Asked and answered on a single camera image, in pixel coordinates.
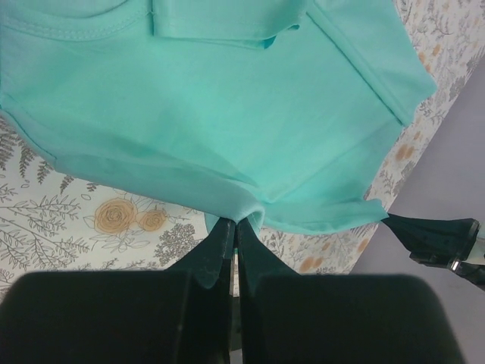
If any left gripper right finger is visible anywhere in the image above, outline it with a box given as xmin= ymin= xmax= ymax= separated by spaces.
xmin=236 ymin=221 xmax=465 ymax=363

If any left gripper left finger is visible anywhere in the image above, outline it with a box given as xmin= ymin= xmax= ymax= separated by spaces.
xmin=1 ymin=219 xmax=236 ymax=363

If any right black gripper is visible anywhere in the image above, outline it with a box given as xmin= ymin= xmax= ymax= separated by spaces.
xmin=382 ymin=214 xmax=485 ymax=290

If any teal t shirt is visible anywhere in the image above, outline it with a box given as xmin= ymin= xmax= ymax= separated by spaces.
xmin=1 ymin=1 xmax=436 ymax=234

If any floral patterned table mat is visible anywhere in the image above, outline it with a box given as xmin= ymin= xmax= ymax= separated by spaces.
xmin=1 ymin=1 xmax=484 ymax=292

